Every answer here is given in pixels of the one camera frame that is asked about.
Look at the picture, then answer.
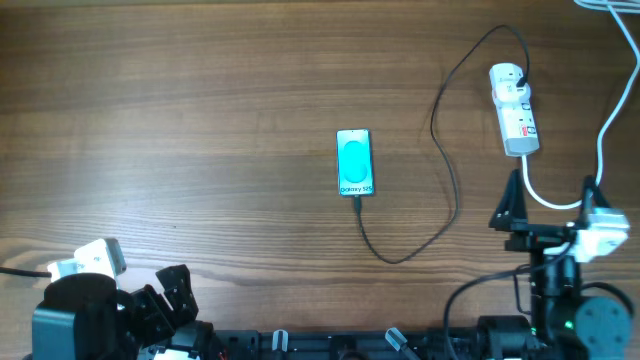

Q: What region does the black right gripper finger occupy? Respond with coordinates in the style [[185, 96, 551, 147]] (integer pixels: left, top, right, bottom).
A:
[[489, 169, 528, 231], [578, 175, 611, 225]]

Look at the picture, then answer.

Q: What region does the blue Galaxy smartphone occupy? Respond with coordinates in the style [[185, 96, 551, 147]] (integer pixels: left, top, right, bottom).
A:
[[336, 129, 375, 197]]

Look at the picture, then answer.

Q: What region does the black USB charging cable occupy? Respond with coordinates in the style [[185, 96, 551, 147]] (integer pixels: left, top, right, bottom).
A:
[[352, 24, 531, 265]]

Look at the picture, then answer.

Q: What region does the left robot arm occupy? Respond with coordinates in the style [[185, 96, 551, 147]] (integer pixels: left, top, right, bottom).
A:
[[26, 265, 226, 360]]

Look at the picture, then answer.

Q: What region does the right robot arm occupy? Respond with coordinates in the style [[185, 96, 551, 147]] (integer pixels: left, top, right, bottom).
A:
[[477, 170, 635, 359]]

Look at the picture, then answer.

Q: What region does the white USB charger plug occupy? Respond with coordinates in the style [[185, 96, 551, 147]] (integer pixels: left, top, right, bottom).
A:
[[492, 81, 531, 107]]

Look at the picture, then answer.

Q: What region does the white power strip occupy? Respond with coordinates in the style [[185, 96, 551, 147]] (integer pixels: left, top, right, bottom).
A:
[[489, 63, 540, 157]]

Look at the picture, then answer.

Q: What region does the black left camera cable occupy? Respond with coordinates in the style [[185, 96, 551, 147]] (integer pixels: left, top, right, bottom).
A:
[[0, 266, 54, 279]]

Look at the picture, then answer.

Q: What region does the white power strip cord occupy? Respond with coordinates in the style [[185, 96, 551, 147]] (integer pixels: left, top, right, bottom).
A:
[[520, 0, 640, 211]]

